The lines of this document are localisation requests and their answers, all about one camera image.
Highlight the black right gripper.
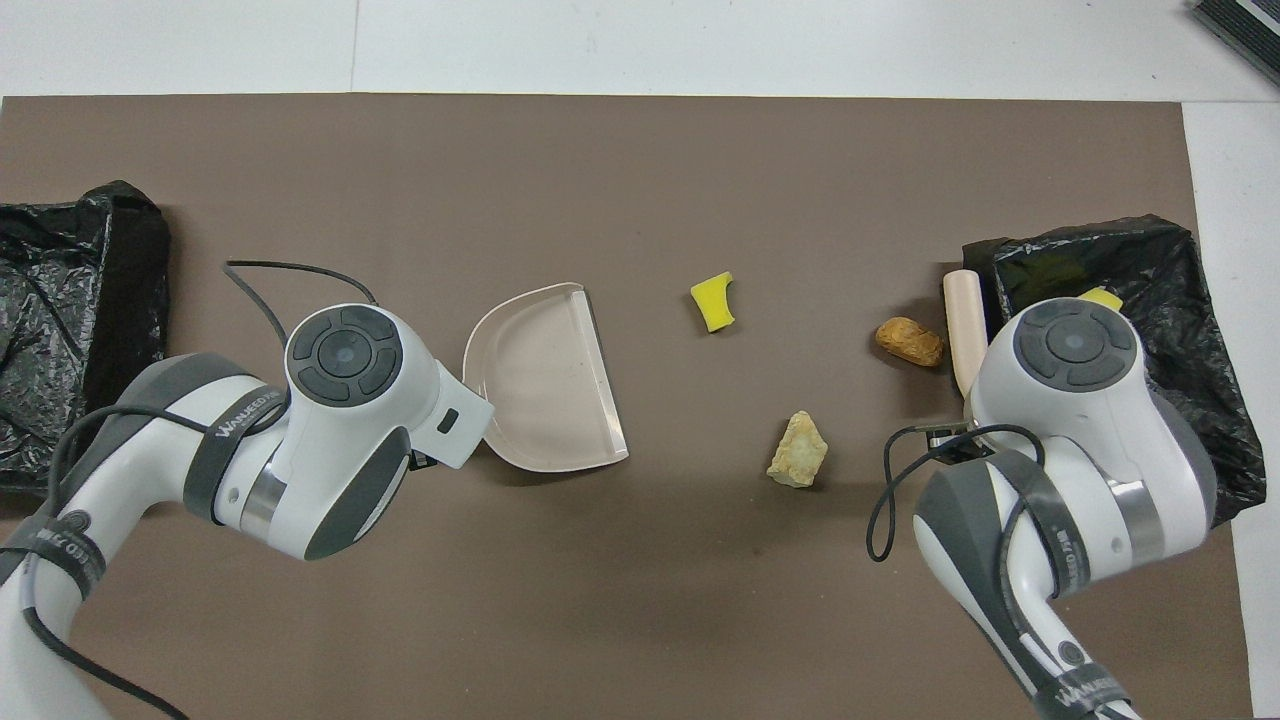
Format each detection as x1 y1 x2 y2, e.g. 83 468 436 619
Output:
922 422 991 469

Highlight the beige plastic dustpan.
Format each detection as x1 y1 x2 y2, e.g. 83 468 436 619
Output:
462 282 631 474

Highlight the black bag lined bin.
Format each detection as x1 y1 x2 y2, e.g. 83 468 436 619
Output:
0 180 173 498
960 213 1268 528

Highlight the brown bread roll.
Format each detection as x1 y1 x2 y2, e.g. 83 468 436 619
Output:
875 316 945 368

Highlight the pale crusty bread chunk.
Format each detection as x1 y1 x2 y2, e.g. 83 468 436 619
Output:
766 410 830 490

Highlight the brown paper table mat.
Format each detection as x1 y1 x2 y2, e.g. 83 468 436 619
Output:
0 93 1256 720

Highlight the black ridged device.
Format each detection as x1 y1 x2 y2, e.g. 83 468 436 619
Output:
1188 0 1280 89

